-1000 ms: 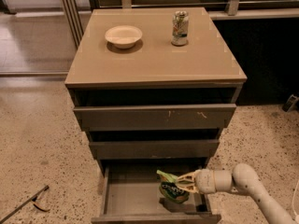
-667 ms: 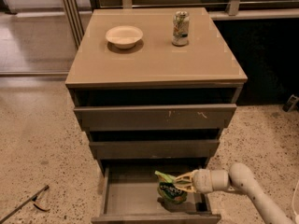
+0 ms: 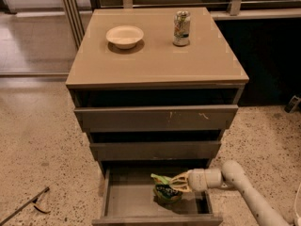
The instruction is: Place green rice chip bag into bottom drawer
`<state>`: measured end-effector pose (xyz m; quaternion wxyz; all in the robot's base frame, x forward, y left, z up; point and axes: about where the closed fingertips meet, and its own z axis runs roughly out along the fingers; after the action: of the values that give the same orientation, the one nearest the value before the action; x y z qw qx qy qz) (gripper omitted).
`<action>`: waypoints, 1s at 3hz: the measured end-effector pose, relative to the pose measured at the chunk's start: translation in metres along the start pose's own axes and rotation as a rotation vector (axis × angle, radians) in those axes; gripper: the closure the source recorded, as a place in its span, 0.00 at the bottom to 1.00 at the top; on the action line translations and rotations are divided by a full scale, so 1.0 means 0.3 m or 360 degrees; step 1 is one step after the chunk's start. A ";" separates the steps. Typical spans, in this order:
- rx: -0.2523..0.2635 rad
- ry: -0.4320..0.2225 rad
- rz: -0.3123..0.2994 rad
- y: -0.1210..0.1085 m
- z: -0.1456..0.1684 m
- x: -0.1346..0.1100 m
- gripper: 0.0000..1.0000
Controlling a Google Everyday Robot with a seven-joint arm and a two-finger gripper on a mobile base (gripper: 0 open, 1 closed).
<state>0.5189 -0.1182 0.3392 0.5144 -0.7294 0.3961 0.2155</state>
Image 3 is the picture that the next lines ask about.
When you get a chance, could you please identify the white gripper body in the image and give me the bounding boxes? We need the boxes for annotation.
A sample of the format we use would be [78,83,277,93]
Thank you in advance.
[188,169,223,192]

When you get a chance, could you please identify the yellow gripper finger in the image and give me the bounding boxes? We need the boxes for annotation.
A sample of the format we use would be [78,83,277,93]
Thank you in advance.
[169,172,188,185]
[169,183,192,193]

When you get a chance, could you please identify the green rice chip bag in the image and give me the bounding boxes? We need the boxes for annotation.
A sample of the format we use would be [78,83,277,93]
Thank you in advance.
[150,173,182,203]

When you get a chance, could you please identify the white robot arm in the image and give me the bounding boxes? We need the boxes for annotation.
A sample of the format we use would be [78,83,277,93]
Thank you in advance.
[168,160,290,226]

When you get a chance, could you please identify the grey middle drawer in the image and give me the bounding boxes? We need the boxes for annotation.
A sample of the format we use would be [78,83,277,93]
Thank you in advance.
[90,141,221,161]

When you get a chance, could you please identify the grey open bottom drawer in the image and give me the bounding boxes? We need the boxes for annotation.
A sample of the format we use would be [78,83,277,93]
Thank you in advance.
[92,166,223,226]

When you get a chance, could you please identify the grey top drawer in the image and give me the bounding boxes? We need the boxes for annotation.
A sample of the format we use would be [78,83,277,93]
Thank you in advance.
[74,105,238,132]

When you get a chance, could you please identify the grey drawer cabinet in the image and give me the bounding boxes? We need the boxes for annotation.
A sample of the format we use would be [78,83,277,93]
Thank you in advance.
[66,8,248,173]

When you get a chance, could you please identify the dark device on floor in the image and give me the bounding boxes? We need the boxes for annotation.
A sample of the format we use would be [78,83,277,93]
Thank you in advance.
[284,95,301,113]

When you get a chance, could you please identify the dark stick on floor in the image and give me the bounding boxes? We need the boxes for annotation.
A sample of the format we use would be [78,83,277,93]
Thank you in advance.
[0,186,50,226]

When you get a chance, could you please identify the white paper bowl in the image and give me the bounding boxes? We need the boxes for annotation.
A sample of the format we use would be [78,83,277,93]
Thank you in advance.
[106,25,144,49]

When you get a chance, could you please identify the white soda can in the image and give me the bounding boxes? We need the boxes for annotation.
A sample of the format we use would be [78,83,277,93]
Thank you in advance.
[173,10,190,46]

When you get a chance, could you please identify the white cable on floor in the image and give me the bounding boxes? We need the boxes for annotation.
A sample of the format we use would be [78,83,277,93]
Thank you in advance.
[293,183,301,226]

